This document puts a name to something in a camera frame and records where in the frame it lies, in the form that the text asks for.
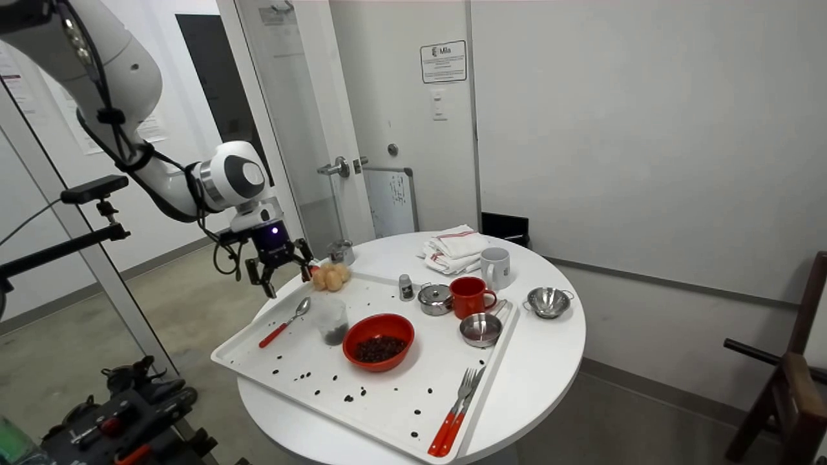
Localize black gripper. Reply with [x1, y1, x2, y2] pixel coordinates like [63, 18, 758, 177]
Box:
[231, 221, 313, 297]

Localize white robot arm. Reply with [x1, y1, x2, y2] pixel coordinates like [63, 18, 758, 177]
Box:
[0, 0, 313, 297]

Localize red bowl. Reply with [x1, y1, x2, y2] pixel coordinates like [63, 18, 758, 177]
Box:
[342, 314, 416, 376]

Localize small steel bowl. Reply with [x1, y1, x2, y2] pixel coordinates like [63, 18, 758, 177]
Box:
[459, 314, 505, 350]
[524, 288, 571, 320]

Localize eggs in clear container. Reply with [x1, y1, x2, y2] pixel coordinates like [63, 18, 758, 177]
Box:
[310, 265, 351, 293]

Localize grey salt shaker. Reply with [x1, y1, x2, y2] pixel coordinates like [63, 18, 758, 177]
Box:
[399, 275, 416, 299]

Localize white plastic tray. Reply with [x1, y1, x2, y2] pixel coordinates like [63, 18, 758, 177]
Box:
[211, 276, 520, 465]

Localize white and red cloth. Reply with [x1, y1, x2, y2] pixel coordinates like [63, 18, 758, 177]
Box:
[419, 226, 485, 276]

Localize red mug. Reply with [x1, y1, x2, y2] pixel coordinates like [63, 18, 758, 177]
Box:
[450, 276, 496, 319]

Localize wooden chair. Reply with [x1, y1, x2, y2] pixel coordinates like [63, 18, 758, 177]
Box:
[723, 252, 827, 465]

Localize red-handled spoon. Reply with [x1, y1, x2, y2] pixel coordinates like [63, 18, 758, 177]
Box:
[257, 297, 310, 350]

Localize metal door handle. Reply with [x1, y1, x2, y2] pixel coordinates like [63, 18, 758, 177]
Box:
[317, 157, 365, 179]

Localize camera on tripod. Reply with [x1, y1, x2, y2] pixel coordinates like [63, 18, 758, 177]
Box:
[0, 177, 129, 293]

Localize red-handled fork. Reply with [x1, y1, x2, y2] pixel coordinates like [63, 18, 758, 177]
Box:
[428, 368, 484, 458]

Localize wall sign plate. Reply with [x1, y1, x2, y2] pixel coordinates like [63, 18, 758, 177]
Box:
[419, 40, 469, 85]

